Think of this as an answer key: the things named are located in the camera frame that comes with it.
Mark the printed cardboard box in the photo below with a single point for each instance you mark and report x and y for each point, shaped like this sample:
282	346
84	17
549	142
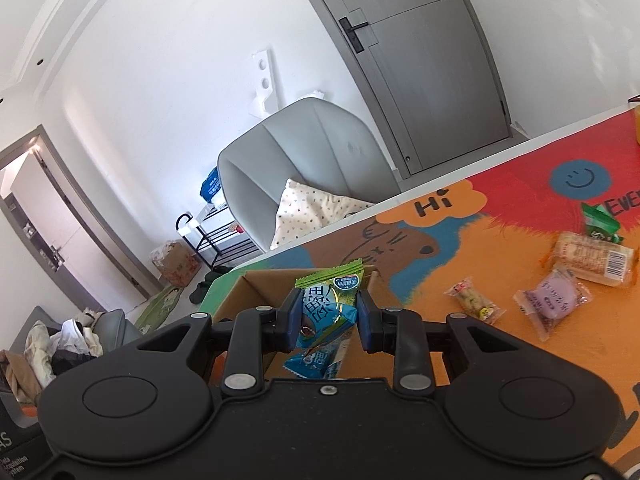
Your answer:
175	265

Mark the brown rice cracker packet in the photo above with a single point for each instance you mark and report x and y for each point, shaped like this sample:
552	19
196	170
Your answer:
590	259

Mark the grey chair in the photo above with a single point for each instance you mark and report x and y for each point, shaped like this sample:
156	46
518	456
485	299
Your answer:
320	145

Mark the white interior door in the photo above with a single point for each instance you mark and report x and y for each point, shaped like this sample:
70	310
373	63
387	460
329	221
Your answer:
60	210

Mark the brown cardboard box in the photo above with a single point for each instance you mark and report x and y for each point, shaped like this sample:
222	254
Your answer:
250	290

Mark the black slippers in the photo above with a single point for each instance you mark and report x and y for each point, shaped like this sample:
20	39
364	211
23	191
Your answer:
207	287

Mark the dark green snack packet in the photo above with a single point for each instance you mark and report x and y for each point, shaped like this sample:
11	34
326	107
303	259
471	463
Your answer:
602	225

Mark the white foam board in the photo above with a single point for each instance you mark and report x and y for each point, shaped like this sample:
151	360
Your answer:
263	80

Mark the blue white plastic bag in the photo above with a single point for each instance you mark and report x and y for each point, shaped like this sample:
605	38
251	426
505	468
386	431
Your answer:
211	182

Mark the dotted white pillow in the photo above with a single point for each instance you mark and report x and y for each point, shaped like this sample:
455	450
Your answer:
315	210

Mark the black shoe rack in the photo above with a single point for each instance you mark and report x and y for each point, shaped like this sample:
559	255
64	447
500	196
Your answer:
220	237

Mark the pile of clothes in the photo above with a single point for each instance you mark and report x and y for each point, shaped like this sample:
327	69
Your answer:
65	345

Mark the green floor mat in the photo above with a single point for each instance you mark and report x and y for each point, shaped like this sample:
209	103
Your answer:
157	310

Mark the blue snack packet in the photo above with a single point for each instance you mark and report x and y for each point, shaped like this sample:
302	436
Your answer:
327	310
312	366

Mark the grey door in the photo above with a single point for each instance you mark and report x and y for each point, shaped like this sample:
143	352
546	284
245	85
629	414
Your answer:
425	70

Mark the yellow tape roll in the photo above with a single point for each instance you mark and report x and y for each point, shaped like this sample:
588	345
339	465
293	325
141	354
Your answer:
637	125

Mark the colourful printed table mat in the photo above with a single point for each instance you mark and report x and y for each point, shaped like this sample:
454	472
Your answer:
500	200

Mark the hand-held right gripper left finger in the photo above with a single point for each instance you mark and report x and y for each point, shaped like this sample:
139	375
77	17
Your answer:
295	320

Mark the purple snack packet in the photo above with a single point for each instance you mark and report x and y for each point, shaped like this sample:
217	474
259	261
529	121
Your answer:
552	301

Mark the grey sofa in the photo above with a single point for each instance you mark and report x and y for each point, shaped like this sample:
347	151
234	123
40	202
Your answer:
117	330

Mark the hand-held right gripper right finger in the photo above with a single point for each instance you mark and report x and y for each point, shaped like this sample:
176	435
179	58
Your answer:
365	320

